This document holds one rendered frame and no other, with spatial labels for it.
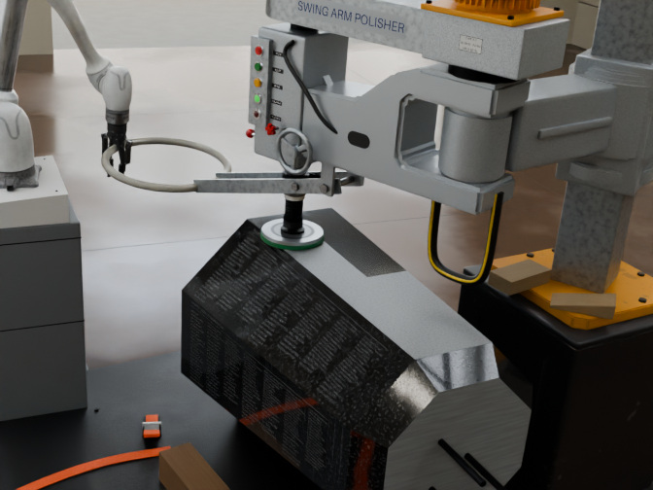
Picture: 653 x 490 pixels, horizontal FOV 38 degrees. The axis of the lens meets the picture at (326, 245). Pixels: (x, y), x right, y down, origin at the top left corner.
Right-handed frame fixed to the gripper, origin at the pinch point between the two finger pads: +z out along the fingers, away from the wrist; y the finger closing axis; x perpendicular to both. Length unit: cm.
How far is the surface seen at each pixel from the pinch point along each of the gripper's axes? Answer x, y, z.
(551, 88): -12, 160, -76
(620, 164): 10, 183, -52
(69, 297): -42, 11, 34
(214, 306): -41, 71, 16
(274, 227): -18, 79, -8
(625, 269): 38, 192, -5
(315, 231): -14, 93, -9
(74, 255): -39.4, 11.2, 17.3
